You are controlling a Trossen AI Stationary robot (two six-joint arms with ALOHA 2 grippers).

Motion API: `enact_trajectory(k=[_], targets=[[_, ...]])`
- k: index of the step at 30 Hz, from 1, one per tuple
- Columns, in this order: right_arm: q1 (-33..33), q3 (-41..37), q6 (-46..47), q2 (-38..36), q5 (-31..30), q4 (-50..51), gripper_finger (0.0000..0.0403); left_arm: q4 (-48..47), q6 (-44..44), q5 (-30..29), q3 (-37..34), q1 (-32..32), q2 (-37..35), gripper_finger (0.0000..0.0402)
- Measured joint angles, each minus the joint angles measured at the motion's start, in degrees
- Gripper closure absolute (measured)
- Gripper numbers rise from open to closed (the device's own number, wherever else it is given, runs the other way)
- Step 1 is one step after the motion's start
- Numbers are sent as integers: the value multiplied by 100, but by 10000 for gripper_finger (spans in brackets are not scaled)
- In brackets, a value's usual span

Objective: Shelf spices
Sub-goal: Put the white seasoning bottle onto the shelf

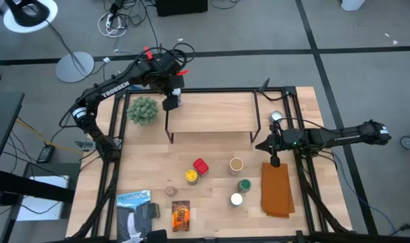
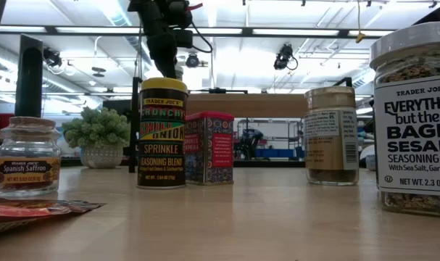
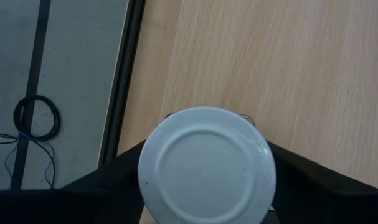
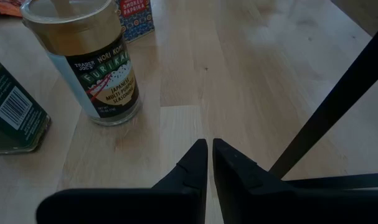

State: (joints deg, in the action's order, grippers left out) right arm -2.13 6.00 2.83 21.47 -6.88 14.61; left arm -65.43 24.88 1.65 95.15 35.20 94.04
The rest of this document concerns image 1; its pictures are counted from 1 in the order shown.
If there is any chili onion jar yellow lid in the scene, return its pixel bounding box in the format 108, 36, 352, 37
185, 169, 199, 186

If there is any succulent plant patterned pot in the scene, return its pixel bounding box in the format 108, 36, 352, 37
126, 96, 159, 125

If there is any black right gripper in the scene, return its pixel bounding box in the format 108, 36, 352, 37
255, 128, 290, 153

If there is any spice jar tan lid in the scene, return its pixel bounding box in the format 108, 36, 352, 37
228, 157, 245, 176

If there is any small round silver container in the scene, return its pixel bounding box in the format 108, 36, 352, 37
269, 110, 284, 124

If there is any smoked paprika tin red lid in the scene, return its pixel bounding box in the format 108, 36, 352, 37
193, 157, 210, 178

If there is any orange seasoning packet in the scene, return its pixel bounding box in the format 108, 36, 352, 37
171, 200, 191, 233

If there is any white floor box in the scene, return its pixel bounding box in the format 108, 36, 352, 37
16, 175, 70, 222

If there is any white floor object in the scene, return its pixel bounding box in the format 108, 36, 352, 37
340, 0, 366, 11

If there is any bagel seasoning jar white lid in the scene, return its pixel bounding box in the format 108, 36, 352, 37
172, 88, 184, 106
229, 192, 244, 208

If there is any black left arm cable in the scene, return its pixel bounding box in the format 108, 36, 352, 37
133, 42, 196, 74

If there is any black floor plug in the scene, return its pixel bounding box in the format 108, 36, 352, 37
390, 223, 410, 236

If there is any yellow cable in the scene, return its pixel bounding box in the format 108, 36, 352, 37
15, 117, 84, 157

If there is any black desk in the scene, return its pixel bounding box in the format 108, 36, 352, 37
0, 90, 76, 243

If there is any orange folded cloth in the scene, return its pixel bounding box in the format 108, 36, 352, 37
261, 162, 296, 219

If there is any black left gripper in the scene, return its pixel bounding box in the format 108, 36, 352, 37
147, 52, 186, 99

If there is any white floor lamp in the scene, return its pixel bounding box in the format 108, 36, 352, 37
3, 0, 96, 84

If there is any blue floor cable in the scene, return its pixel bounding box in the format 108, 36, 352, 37
331, 150, 400, 236

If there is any floor cable bundle power strip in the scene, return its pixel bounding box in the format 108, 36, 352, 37
97, 0, 160, 38

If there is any black power adapter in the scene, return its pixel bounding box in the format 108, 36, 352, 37
36, 144, 56, 164

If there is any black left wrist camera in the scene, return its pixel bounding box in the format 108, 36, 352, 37
162, 94, 179, 111

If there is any black pointed bracket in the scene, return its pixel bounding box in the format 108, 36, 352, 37
257, 77, 271, 92

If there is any black floor box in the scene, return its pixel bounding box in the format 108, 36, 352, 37
155, 0, 209, 18

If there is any wooden shelf black metal frame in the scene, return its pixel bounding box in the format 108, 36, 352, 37
163, 89, 262, 144

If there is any black rectangular block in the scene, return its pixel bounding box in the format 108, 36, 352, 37
146, 202, 161, 220

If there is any silver mounting bracket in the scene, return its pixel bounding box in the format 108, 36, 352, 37
74, 138, 95, 151

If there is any spice jar green lid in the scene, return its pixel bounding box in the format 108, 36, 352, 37
237, 178, 253, 194

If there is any black metal rig frame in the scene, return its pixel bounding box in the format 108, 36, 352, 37
68, 86, 410, 243

